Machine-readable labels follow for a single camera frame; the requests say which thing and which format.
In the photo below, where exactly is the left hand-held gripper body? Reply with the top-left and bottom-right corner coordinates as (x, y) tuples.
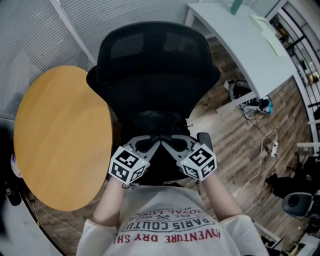
(108, 136), (161, 186)

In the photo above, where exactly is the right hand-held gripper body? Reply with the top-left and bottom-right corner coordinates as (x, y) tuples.
(161, 136), (218, 182)

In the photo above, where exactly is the black fabric bag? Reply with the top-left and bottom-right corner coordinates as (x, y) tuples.
(133, 110), (195, 151)

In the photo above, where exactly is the black mesh office chair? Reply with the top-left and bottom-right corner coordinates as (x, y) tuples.
(86, 21), (221, 186)

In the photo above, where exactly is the person's right forearm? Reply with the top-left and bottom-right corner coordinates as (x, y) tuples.
(200, 171), (245, 223)

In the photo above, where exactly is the person's left forearm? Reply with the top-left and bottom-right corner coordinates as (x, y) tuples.
(92, 177), (129, 227)

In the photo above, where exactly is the black bag on floor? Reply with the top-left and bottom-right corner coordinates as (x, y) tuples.
(265, 163), (316, 200)

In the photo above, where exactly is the white printed t-shirt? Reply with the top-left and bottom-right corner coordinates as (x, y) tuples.
(75, 184), (270, 256)

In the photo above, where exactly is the round wooden table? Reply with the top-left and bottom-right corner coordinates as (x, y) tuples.
(13, 65), (114, 212)

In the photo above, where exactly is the white power strip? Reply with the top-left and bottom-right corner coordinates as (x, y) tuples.
(270, 140), (280, 158)

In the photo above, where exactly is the blue and white device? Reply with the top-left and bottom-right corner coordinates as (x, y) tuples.
(258, 95), (275, 115)

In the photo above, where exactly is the small black device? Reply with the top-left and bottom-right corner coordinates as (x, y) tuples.
(4, 179), (22, 207)

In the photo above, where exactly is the long white desk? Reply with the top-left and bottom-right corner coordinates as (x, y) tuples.
(185, 1), (299, 114)

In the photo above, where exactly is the white curved counter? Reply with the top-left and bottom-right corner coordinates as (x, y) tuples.
(0, 192), (66, 256)

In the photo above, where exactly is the black framed glass shelf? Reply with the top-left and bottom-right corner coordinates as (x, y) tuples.
(267, 0), (320, 154)

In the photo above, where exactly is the flat white box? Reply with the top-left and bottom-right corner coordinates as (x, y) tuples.
(249, 14), (288, 57)

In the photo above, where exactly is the teal upright panel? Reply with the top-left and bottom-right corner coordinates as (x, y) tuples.
(229, 0), (243, 16)

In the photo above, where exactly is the long white cable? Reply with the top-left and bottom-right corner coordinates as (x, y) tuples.
(234, 128), (279, 201)

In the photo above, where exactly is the white box with cables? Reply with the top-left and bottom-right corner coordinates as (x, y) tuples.
(223, 79), (253, 102)

